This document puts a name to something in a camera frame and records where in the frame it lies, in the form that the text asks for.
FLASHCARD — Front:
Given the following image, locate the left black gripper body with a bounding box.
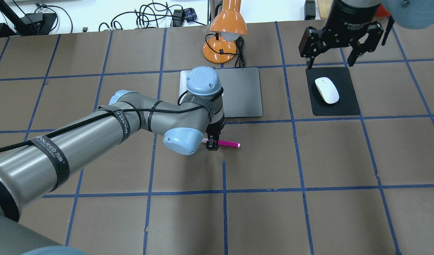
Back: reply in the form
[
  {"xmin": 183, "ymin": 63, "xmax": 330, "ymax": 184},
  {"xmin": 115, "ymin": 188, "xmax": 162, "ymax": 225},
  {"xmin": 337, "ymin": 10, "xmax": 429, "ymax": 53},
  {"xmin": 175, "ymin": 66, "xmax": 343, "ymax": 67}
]
[{"xmin": 205, "ymin": 118, "xmax": 225, "ymax": 140}]

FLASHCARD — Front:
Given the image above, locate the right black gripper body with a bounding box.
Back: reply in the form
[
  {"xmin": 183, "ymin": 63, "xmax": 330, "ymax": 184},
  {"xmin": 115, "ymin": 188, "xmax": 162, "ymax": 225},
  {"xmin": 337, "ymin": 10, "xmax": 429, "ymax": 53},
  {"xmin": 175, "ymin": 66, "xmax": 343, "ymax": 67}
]
[{"xmin": 298, "ymin": 0, "xmax": 384, "ymax": 59}]

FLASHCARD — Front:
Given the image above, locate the pink pen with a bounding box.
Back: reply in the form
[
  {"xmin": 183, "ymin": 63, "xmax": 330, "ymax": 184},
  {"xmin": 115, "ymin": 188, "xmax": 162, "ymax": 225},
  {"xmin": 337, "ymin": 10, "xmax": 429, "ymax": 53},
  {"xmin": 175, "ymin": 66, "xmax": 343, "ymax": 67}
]
[{"xmin": 218, "ymin": 140, "xmax": 241, "ymax": 147}]

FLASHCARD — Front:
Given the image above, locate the white computer mouse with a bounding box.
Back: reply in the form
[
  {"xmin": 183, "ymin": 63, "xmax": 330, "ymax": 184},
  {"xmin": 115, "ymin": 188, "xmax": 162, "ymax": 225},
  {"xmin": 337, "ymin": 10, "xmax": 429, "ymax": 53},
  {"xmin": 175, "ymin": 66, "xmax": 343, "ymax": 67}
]
[{"xmin": 314, "ymin": 77, "xmax": 340, "ymax": 104}]

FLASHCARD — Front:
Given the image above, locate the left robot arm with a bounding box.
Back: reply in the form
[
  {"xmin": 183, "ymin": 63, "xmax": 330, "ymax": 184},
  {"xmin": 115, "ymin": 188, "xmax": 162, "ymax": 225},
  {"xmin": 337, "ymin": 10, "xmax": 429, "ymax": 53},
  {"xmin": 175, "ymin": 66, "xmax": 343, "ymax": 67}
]
[{"xmin": 0, "ymin": 66, "xmax": 224, "ymax": 255}]

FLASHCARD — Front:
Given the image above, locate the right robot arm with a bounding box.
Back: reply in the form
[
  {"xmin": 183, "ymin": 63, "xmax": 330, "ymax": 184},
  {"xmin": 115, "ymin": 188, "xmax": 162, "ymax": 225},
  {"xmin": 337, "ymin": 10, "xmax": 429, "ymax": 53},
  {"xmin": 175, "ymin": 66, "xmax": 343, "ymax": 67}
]
[{"xmin": 298, "ymin": 0, "xmax": 434, "ymax": 69}]

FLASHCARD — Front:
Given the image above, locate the black mousepad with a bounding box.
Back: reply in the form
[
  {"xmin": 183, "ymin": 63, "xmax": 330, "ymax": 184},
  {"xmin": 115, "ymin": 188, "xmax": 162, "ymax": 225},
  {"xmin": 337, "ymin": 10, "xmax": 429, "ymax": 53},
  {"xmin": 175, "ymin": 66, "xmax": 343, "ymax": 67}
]
[{"xmin": 305, "ymin": 67, "xmax": 360, "ymax": 117}]

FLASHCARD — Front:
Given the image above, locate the silver laptop notebook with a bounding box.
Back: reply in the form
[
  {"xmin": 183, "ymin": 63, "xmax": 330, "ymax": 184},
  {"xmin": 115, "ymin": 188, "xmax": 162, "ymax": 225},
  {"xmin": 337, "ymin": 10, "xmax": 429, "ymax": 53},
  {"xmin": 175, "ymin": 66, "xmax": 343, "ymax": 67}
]
[{"xmin": 178, "ymin": 66, "xmax": 263, "ymax": 118}]

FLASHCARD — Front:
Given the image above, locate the black power adapter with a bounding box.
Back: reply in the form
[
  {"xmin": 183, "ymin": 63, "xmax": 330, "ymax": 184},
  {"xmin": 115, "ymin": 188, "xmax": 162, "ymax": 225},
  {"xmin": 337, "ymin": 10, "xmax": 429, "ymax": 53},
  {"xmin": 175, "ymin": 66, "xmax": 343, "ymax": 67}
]
[{"xmin": 303, "ymin": 0, "xmax": 317, "ymax": 20}]

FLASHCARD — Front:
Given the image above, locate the orange desk lamp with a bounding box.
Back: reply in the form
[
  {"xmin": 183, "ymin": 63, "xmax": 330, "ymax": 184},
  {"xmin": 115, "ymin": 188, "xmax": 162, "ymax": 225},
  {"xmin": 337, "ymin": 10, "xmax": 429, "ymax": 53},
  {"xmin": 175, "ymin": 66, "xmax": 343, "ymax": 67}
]
[{"xmin": 202, "ymin": 0, "xmax": 248, "ymax": 64}]

